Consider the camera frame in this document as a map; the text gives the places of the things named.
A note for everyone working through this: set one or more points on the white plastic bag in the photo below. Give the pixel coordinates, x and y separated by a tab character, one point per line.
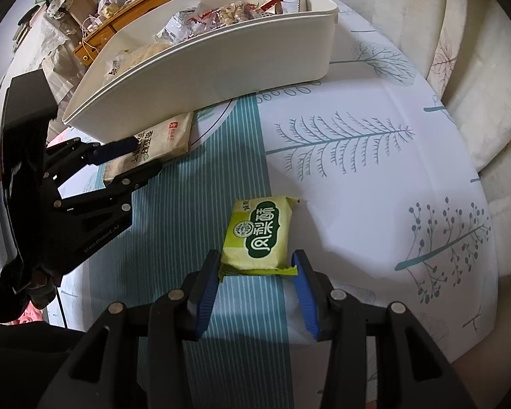
110	5

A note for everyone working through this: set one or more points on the green pastry packet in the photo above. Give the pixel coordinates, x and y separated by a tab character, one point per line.
259	234

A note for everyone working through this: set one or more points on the white barcode packet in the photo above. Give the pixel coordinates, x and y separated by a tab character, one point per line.
176	25

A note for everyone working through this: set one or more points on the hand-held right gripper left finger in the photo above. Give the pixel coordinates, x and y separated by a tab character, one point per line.
206	298

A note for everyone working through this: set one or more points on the red date packet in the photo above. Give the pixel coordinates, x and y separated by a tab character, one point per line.
202	19

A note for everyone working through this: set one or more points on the wooden desk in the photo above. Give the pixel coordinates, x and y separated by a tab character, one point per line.
94	47

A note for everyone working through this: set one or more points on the lace covered cabinet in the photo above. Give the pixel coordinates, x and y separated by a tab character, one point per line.
47	38

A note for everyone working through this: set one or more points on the floral fabric bag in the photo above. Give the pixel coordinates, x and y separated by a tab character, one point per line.
58	5

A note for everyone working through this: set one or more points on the person's left hand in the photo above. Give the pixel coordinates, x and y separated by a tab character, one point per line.
40	287

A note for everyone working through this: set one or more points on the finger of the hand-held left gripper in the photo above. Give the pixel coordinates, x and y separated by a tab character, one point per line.
142	174
115	150

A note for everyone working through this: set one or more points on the long bread striped clear packet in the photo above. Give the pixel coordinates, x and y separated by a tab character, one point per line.
147	53

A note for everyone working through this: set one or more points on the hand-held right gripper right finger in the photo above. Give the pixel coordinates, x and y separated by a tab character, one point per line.
306	298

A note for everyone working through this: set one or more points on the black shorts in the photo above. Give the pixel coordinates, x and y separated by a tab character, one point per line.
17	362

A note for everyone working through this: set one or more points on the tree print tablecloth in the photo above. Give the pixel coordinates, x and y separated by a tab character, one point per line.
345	179

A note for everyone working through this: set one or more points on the pink pillow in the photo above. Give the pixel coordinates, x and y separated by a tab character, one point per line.
25	318

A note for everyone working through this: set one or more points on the beige bread packet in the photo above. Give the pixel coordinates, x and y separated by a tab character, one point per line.
162	140

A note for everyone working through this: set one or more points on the white plastic storage box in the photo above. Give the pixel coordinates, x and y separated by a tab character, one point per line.
238	64

